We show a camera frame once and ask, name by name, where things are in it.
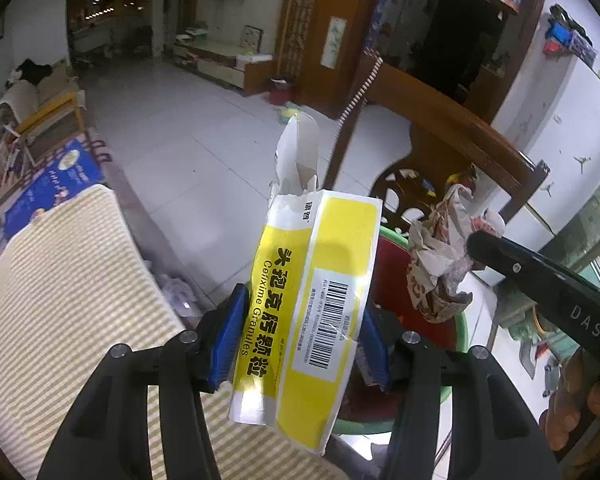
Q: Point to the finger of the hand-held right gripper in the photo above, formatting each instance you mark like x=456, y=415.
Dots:
x=510, y=265

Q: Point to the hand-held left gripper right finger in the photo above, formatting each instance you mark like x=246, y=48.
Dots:
x=377, y=350

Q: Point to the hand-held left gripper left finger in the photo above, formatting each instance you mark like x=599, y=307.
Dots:
x=230, y=340

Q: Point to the reddish paper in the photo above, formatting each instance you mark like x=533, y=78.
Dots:
x=440, y=255

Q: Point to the red bin with green rim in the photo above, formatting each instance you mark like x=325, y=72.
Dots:
x=389, y=280

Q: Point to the yellow and white medicine box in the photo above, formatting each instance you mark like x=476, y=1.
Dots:
x=330, y=240

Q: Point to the person's right hand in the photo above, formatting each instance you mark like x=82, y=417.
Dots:
x=575, y=400

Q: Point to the colourful toy heap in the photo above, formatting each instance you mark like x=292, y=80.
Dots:
x=540, y=345

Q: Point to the pale pink cloth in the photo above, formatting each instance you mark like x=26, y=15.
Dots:
x=180, y=292

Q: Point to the white refrigerator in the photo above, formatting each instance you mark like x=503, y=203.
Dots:
x=565, y=125

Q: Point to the yellow striped table mat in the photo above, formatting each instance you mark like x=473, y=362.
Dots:
x=80, y=310

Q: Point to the carved wooden chair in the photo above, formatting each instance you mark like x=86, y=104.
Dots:
x=430, y=105

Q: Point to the blue printed booklet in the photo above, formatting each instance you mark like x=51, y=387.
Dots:
x=55, y=185

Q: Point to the green plush toy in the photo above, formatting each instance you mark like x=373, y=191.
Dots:
x=290, y=112

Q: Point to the toys atop refrigerator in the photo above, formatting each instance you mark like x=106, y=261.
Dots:
x=570, y=35

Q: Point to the small red waste bin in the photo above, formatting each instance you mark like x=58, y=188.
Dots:
x=282, y=91

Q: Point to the low television cabinet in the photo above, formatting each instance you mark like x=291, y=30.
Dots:
x=215, y=55

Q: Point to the blue patterned door curtain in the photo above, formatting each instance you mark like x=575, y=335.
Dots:
x=385, y=5

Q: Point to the wooden sofa with cushions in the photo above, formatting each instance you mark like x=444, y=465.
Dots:
x=55, y=110

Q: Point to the white rack with pictures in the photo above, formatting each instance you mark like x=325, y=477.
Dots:
x=0, y=160

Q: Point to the small framed picture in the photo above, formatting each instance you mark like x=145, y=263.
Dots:
x=251, y=40

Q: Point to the black and white plush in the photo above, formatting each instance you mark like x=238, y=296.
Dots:
x=30, y=70

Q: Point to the hanging wall scroll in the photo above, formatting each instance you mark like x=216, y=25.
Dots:
x=334, y=42

